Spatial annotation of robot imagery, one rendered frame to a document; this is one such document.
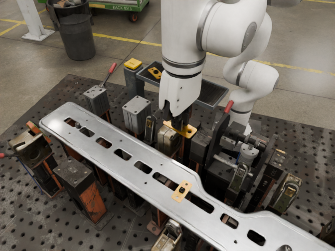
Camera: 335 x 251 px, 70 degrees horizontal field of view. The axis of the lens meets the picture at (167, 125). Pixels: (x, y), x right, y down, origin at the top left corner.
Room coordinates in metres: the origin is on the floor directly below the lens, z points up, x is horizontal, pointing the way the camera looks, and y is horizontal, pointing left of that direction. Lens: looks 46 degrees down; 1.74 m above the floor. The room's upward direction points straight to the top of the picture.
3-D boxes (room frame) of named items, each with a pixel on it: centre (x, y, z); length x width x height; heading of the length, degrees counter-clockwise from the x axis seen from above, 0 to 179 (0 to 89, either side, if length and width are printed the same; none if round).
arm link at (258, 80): (0.86, -0.38, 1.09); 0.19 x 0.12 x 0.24; 56
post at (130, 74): (0.97, 0.16, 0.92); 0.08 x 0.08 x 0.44; 55
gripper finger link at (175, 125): (0.40, -0.02, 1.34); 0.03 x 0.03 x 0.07; 51
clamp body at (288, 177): (0.40, -0.40, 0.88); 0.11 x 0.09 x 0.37; 145
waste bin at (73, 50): (3.11, 1.21, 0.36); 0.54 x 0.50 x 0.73; 161
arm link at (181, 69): (0.42, -0.03, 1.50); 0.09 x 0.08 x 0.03; 141
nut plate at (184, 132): (0.42, -0.03, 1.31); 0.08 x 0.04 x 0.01; 51
